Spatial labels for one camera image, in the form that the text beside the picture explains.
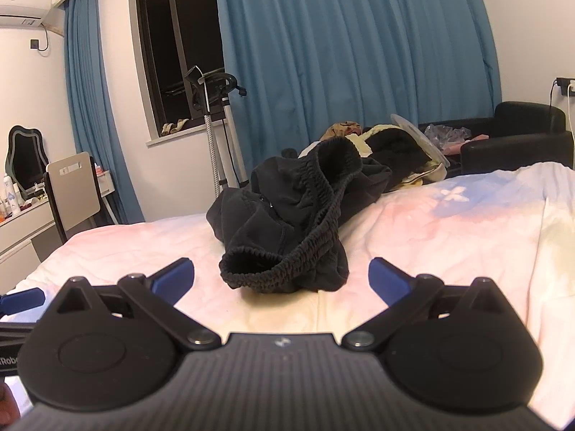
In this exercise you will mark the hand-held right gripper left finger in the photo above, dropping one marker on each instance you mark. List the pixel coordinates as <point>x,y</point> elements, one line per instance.
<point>173,277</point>

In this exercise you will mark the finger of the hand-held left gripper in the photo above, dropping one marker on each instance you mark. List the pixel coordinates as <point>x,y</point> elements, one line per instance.
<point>24,300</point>

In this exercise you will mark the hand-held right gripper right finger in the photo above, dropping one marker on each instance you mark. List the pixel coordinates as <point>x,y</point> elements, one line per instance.
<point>386,278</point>

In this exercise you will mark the black pants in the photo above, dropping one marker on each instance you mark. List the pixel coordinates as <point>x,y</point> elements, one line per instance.
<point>287,215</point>

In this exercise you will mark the person's left hand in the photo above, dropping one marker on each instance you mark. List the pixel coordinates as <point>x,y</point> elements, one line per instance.
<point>6,402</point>

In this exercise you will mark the white desk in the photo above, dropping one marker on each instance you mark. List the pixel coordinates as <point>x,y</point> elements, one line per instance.
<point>20,233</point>

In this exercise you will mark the pastel printed bed blanket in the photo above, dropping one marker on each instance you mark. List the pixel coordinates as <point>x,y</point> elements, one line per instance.
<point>471,242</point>

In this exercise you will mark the white spray bottle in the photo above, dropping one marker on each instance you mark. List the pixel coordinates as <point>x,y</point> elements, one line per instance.
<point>10,193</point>

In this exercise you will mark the beige chair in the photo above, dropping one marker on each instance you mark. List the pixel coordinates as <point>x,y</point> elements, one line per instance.
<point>74,188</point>

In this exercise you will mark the black garment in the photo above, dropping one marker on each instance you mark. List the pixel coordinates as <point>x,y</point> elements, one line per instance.
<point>400,150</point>

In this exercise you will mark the pale yellow garment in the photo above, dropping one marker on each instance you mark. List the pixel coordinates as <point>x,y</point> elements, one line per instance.
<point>361,143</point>

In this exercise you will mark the black framed vanity mirror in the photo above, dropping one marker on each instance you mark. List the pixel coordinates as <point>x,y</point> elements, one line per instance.
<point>26,157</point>

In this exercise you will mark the clear plastic lid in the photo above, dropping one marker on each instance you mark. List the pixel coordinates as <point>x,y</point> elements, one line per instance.
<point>417,137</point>

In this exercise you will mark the pink cloth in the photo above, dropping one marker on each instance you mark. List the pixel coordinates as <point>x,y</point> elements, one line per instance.
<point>458,147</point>

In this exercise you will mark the beige cloth on sill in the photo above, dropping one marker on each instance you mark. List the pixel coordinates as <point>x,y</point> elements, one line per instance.
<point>175,126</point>

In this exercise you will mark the brown patterned garment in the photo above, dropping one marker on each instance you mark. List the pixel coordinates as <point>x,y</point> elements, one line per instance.
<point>343,129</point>

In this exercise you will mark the clear plastic bag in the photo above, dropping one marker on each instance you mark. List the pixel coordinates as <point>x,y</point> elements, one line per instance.
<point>447,134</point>

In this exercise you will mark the garment steamer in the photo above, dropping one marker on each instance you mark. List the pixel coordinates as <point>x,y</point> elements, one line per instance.
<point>210,112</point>

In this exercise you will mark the narrow blue curtain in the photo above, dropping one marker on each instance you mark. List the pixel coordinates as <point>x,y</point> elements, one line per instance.
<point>92,112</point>

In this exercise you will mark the black sofa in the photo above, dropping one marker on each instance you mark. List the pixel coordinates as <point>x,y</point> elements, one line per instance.
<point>516,137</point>

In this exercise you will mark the wide blue curtain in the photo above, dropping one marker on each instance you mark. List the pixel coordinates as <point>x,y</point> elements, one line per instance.
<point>350,54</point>

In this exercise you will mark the dark window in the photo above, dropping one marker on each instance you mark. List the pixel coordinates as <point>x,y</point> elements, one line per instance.
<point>179,40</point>

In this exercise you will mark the white air conditioner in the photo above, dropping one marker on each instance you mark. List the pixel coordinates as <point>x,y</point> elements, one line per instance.
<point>20,17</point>

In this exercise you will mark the wall socket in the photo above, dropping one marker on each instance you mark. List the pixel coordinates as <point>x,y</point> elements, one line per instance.
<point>565,86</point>

